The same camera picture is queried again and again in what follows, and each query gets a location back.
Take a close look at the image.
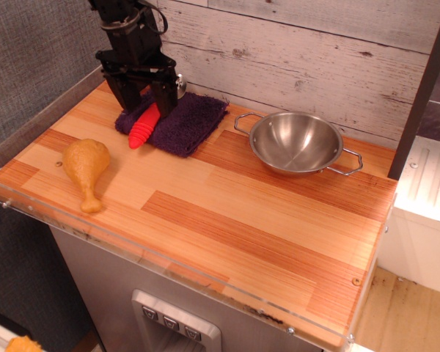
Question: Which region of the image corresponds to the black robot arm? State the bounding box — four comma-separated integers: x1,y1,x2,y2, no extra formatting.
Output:
90,0,177,117

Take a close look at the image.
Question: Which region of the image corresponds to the clear acrylic edge guard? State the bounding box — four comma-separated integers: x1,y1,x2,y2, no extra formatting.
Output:
0,70,397,351

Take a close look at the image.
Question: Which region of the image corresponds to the plastic chicken drumstick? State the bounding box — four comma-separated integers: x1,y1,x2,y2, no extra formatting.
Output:
62,139,111,213

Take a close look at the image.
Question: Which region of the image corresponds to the ice dispenser button panel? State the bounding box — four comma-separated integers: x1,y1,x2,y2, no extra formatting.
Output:
131,289,222,351

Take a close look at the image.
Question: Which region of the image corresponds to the steel bowl with handles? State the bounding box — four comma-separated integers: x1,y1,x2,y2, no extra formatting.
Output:
234,111,364,176

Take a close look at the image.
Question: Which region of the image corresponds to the red handled metal spoon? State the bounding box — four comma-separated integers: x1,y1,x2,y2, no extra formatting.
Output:
128,73,188,150

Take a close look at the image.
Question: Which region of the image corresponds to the dark right support post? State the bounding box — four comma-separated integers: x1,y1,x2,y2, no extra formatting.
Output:
387,27,440,180

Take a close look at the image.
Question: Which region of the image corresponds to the silver toy fridge cabinet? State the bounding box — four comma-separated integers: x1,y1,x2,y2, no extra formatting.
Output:
51,229,319,351

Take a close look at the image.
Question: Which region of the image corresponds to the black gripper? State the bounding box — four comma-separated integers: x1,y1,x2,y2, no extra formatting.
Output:
96,14,178,118

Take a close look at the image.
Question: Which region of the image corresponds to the orange toy food piece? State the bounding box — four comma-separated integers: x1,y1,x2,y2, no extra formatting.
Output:
4,336,43,352

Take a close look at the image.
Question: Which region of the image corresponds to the purple towel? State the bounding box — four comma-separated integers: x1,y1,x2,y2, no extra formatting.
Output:
114,91,231,159

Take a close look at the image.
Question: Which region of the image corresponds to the white toy sink unit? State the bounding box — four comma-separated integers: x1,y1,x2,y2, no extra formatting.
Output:
378,137,440,292

